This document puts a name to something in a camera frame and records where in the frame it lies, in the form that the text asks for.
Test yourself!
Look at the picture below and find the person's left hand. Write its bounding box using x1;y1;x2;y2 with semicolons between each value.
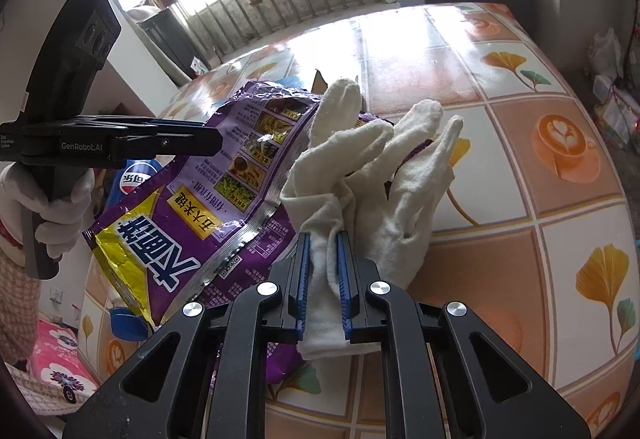
0;164;97;261

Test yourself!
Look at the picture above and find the dark cabinet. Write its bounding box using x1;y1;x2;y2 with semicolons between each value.
136;3;201;87

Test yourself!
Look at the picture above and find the pink floral blanket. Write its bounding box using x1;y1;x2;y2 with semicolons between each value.
27;316;101;407

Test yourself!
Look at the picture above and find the white cotton glove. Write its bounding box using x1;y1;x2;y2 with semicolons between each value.
350;99;463;292

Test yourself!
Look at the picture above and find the person's left forearm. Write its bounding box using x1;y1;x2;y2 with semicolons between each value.
0;214;43;367

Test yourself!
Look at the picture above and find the blue plastic lid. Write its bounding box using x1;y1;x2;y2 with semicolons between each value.
110;309;153;342

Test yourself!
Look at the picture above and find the white plastic bag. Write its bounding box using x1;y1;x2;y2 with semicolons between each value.
587;26;626;80

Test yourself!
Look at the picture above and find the pile of packets and bottles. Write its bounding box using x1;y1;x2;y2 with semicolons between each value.
592;69;640;150

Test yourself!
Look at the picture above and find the white towel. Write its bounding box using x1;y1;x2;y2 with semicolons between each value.
280;78;396;362

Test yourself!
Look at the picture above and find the table with patterned cloth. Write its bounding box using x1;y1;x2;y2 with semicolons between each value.
82;2;640;439

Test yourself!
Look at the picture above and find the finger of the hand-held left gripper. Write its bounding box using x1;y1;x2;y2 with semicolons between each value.
107;124;224;159
70;116;207;129

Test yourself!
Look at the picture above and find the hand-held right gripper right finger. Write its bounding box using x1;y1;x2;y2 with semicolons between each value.
336;230;596;439

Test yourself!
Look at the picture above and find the purple foil bag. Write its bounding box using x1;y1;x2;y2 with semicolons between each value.
82;80;401;385

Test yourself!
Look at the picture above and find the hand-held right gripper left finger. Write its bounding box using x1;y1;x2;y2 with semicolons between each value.
62;231;312;439

